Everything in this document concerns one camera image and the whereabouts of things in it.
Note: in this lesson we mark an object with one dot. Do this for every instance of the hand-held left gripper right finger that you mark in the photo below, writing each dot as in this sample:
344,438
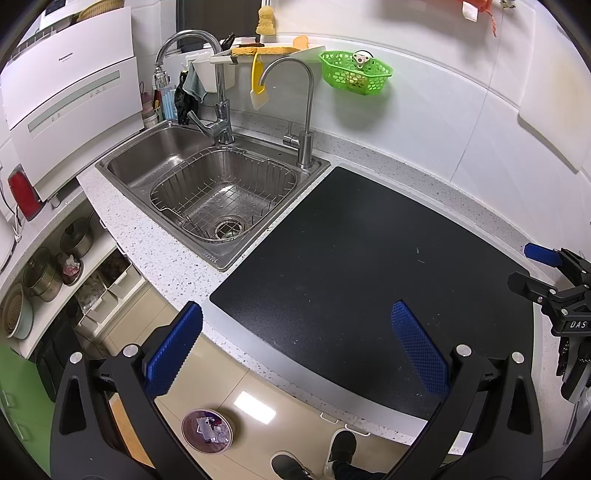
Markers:
418,346

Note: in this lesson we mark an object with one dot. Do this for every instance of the blue plastic bottle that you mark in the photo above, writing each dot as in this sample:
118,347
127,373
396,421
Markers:
170,105

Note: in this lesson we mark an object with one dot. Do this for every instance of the white suction hook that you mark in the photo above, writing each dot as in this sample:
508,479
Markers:
361,61

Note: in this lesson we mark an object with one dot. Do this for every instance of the white storage bins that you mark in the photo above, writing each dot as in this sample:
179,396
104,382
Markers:
108,290

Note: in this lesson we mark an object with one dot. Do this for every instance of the grey hanging rag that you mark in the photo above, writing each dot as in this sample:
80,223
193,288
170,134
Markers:
194,85

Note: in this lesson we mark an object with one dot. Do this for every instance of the tall chrome faucet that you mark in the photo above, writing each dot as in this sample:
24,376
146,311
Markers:
222,117

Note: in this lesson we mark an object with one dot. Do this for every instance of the person's dark shoe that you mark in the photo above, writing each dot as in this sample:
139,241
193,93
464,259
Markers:
288,467
340,450

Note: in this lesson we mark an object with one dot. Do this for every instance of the black garbage bag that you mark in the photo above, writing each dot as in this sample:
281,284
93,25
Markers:
60,360

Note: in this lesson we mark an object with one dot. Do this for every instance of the black hanging cloth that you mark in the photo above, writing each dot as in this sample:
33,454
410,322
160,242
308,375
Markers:
184,108

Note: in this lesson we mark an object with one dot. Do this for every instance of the slim gooseneck faucet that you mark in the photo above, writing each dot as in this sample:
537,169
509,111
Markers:
305,143

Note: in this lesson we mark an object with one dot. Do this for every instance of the green plastic basket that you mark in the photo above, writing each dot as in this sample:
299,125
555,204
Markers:
334,74

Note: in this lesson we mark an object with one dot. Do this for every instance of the white round appliance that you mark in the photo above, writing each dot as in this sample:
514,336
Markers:
5,249

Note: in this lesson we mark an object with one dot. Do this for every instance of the pink waste bin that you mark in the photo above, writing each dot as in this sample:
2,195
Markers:
189,431

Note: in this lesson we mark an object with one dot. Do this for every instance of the orange hanging cloth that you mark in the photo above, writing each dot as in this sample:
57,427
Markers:
482,3

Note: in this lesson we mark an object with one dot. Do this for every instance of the white hanging cup holder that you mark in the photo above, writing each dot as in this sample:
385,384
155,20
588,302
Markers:
205,76

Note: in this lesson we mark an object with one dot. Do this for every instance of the yellow sponge brush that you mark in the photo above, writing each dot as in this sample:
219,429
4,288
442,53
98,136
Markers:
266,21

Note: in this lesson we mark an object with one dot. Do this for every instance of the steel pot with lid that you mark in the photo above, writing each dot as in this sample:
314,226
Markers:
42,277

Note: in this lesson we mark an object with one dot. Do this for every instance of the person's dark trouser leg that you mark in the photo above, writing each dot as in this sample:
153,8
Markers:
358,473

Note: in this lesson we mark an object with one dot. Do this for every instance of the small utensil cup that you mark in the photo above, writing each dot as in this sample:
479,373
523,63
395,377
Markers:
148,110

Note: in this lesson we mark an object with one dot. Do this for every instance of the stainless steel sink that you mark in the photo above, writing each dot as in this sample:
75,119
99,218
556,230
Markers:
138,157

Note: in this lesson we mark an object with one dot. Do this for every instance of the pale green bowl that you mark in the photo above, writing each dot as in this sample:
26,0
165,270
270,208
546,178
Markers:
18,314

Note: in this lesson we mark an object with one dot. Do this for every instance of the red kettle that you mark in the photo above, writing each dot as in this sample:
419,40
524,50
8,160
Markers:
23,194

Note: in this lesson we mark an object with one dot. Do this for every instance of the woven basket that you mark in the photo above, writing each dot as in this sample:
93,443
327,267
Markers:
99,9

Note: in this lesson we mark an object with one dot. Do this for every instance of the dark lidded pot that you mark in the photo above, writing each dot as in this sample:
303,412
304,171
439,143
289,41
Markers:
77,237

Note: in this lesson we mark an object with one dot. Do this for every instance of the black counter mat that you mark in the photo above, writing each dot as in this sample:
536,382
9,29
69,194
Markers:
346,277

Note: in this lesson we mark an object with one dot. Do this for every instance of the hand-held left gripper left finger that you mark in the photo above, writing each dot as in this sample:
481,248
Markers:
173,346

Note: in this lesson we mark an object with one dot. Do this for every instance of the orange dish sponge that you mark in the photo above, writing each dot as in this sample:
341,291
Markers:
244,50

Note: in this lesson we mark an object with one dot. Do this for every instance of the white cutting board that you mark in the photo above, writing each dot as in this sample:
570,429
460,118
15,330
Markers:
558,92

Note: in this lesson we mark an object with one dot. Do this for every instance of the white sink rack tray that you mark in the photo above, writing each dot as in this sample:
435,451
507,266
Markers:
286,51

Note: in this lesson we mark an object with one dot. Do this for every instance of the white countertop dishwasher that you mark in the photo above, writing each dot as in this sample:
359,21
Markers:
69,101

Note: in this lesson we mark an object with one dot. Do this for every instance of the green cabinet door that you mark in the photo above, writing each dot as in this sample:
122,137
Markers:
21,406

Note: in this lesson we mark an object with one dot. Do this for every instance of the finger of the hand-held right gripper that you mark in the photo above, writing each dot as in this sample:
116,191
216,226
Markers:
541,254
528,284

